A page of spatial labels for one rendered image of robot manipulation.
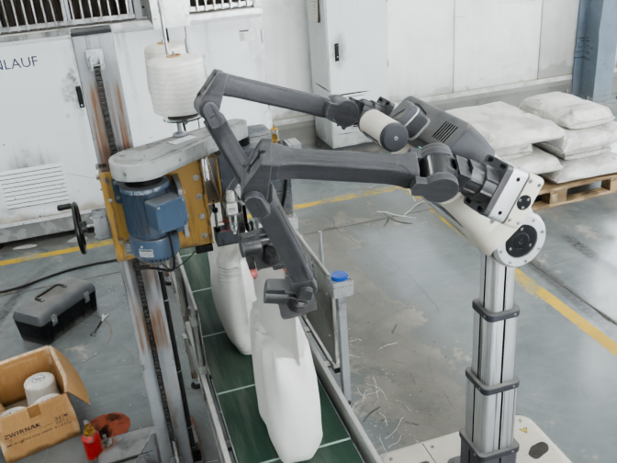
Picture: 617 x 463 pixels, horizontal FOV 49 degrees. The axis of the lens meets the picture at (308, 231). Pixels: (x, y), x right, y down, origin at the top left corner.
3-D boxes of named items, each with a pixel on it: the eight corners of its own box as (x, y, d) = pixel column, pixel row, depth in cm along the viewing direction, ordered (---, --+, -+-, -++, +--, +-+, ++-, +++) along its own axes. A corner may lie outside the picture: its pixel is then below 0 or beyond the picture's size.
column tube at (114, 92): (195, 468, 276) (112, 31, 203) (164, 477, 273) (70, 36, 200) (190, 450, 286) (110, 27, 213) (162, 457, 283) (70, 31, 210)
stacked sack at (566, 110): (618, 125, 489) (621, 105, 483) (566, 135, 478) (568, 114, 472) (560, 105, 547) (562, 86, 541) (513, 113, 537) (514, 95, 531)
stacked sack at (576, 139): (637, 143, 488) (640, 123, 482) (556, 158, 471) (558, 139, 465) (597, 128, 526) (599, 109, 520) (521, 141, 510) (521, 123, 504)
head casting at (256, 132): (295, 217, 239) (287, 136, 226) (227, 230, 233) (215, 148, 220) (273, 188, 265) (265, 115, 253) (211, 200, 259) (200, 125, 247)
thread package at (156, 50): (196, 95, 219) (188, 42, 212) (151, 101, 216) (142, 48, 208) (189, 86, 232) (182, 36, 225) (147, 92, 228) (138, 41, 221)
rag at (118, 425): (132, 438, 298) (130, 432, 296) (89, 449, 293) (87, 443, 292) (129, 408, 316) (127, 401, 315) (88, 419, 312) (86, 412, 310)
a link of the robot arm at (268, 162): (242, 165, 131) (243, 129, 137) (240, 210, 142) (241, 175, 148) (465, 179, 136) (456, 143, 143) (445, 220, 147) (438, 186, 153)
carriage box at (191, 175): (214, 244, 233) (201, 157, 220) (114, 264, 225) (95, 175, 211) (202, 218, 254) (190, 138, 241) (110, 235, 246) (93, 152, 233)
